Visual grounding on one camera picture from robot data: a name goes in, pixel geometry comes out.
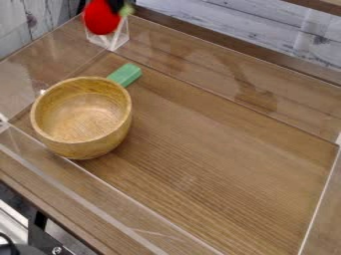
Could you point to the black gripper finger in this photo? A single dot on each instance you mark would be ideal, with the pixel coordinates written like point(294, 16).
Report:
point(116, 5)

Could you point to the red plush strawberry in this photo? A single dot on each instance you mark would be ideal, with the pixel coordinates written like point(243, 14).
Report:
point(100, 20)

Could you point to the green rectangular block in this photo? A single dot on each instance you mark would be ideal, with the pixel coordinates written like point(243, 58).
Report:
point(125, 74)

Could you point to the wooden bowl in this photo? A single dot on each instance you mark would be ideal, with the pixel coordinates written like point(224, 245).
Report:
point(81, 117)

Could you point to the clear acrylic corner bracket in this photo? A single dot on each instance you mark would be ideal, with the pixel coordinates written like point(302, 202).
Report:
point(113, 40)

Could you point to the black metal table bracket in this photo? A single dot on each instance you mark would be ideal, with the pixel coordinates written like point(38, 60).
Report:
point(40, 239)

